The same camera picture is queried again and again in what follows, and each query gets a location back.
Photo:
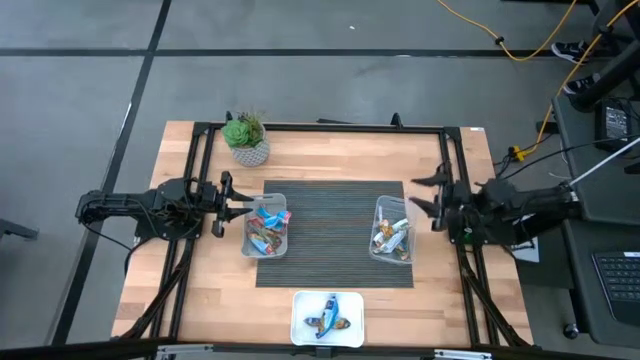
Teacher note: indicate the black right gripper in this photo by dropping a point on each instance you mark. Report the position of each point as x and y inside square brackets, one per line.
[442, 200]

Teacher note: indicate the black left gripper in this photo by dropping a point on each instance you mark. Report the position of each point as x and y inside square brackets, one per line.
[220, 202]

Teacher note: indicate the red green granola bar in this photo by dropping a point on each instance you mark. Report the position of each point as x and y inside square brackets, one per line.
[256, 234]

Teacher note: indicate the white granola bar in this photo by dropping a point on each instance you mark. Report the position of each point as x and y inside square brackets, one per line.
[397, 225]

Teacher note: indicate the gold snack bar wrapper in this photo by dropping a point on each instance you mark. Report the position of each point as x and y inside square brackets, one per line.
[394, 241]

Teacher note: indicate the dark blue granola bar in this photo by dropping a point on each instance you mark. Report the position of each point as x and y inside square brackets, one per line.
[328, 310]

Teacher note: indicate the brown granola bar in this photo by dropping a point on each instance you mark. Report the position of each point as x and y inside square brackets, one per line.
[344, 324]

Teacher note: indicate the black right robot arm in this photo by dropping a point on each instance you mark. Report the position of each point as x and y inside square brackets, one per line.
[530, 207]

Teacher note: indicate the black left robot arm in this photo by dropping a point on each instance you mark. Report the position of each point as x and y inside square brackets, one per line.
[125, 205]

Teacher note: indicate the clear plastic bin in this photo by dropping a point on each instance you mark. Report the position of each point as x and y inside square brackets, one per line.
[392, 206]
[265, 200]

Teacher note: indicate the succulent in white pot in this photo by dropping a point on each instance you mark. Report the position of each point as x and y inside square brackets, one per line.
[247, 147]

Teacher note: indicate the dark ribbed table mat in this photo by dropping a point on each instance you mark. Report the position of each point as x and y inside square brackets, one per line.
[330, 235]

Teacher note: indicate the yellow power plug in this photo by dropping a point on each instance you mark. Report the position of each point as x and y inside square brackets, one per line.
[520, 152]

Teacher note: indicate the white paper sheet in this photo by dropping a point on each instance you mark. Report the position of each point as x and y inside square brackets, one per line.
[527, 250]

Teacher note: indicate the white rectangular tray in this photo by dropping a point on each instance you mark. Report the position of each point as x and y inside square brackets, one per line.
[310, 302]

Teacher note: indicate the grey desk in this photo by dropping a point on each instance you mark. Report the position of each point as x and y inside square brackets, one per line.
[585, 280]

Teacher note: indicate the person's shoe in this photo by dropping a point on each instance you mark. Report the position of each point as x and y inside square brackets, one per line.
[580, 84]
[570, 50]

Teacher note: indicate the black caster wheel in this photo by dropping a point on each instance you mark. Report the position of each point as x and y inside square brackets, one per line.
[570, 330]

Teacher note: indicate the black power adapter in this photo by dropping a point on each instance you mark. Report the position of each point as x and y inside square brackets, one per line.
[615, 122]

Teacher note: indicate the black laptop keyboard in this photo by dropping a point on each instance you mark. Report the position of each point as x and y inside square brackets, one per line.
[620, 285]

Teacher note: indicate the black rig beam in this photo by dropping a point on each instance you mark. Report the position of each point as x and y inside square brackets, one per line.
[75, 350]

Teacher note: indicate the grey stand foot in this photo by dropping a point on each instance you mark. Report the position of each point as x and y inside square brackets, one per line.
[15, 230]

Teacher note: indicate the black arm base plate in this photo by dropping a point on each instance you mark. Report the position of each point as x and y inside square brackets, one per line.
[150, 231]

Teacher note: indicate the black aluminium table frame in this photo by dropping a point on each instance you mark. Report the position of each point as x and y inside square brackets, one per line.
[350, 127]

